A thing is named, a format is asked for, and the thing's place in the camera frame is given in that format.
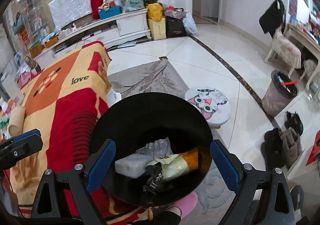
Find grey floor rug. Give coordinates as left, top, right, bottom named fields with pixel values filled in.
left=108, top=59, right=234, bottom=224

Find white cloth covered TV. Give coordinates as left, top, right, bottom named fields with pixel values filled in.
left=48, top=0, right=92, bottom=29

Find brown paper cup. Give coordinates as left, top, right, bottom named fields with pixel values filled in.
left=8, top=105, right=25, bottom=137

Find orange red patterned blanket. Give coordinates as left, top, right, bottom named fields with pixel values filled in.
left=10, top=41, right=181, bottom=225

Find black round trash bin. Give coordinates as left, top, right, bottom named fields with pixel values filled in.
left=89, top=91, right=214, bottom=207

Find pink slipper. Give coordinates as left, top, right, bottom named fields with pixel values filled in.
left=171, top=191, right=198, bottom=219

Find cat face round stool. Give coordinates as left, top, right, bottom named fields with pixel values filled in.
left=184, top=87, right=231, bottom=129

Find clear plastic bag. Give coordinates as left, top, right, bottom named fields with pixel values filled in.
left=123, top=0, right=144, bottom=13

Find blue storage basket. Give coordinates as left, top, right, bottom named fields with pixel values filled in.
left=98, top=6, right=122, bottom=20

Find grey patterned waste basket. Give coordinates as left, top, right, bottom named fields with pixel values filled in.
left=261, top=70, right=299, bottom=117

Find black jacket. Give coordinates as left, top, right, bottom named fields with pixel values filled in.
left=259, top=0, right=286, bottom=38

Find yellow bag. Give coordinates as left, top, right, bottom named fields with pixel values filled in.
left=146, top=2, right=163, bottom=22

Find white TV cabinet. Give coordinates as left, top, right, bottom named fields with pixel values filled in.
left=35, top=9, right=151, bottom=69

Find black boots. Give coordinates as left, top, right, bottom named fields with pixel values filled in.
left=261, top=111, right=303, bottom=171

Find orange bread wrapper bag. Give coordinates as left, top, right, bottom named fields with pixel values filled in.
left=145, top=148, right=199, bottom=181

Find black shopping bag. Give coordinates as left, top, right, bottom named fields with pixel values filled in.
left=165, top=16, right=187, bottom=38

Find white floral chair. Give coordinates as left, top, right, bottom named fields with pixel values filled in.
left=264, top=25, right=301, bottom=78

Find cream paper shopping bag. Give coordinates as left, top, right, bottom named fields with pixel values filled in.
left=148, top=17, right=167, bottom=41

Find white console table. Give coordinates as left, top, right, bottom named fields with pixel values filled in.
left=285, top=24, right=320, bottom=90

